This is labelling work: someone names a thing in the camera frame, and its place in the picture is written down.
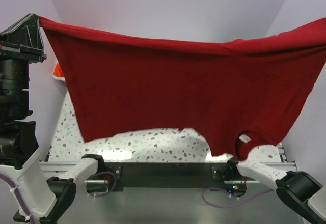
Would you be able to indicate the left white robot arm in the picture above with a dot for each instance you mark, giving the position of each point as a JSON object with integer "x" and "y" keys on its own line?
{"x": 40, "y": 199}

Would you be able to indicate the orange t-shirt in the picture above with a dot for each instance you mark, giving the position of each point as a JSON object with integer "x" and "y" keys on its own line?
{"x": 58, "y": 73}

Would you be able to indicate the white plastic laundry basket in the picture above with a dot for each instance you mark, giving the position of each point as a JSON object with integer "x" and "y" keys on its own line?
{"x": 61, "y": 79}

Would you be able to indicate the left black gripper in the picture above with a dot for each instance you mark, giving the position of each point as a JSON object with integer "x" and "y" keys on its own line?
{"x": 21, "y": 55}

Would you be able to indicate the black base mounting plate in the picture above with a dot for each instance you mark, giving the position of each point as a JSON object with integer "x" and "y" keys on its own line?
{"x": 119, "y": 176}

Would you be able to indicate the dark red t-shirt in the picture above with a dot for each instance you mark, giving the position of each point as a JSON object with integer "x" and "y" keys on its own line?
{"x": 237, "y": 95}

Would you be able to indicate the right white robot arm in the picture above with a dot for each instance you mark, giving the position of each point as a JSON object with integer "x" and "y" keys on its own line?
{"x": 299, "y": 191}

